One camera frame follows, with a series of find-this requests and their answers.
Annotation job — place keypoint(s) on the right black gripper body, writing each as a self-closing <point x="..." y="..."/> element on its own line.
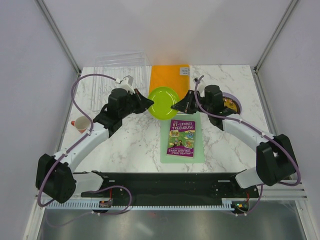
<point x="194" y="106"/>

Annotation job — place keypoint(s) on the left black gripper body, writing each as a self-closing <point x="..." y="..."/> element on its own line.
<point x="134" y="105"/>

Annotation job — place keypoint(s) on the lilac plastic plate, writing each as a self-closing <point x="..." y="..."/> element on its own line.
<point x="225" y="94"/>

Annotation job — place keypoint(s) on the brown patterned plate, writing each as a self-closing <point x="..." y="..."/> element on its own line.
<point x="230" y="103"/>

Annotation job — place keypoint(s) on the green plate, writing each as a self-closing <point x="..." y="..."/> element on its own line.
<point x="164" y="98"/>

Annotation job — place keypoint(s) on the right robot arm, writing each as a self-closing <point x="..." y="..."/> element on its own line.
<point x="275" y="158"/>

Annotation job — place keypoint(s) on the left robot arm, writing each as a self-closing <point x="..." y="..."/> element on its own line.
<point x="54" y="176"/>

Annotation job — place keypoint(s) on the orange folder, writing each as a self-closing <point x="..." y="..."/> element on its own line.
<point x="175" y="77"/>

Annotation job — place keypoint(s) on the mint green clipboard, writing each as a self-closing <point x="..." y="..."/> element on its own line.
<point x="198" y="158"/>

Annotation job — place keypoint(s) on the purple treehouse book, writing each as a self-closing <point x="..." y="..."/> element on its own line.
<point x="181" y="141"/>

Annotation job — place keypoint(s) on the orange and white mug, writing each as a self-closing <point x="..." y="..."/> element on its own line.
<point x="82" y="123"/>

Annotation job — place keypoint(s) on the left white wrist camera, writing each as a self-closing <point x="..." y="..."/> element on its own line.
<point x="126" y="83"/>

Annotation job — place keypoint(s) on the white wire dish rack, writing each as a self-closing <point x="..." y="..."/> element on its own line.
<point x="112" y="69"/>

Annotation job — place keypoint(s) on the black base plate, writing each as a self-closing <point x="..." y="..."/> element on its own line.
<point x="170" y="188"/>

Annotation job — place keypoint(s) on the white slotted cable duct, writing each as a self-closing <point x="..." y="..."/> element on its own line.
<point x="104" y="204"/>

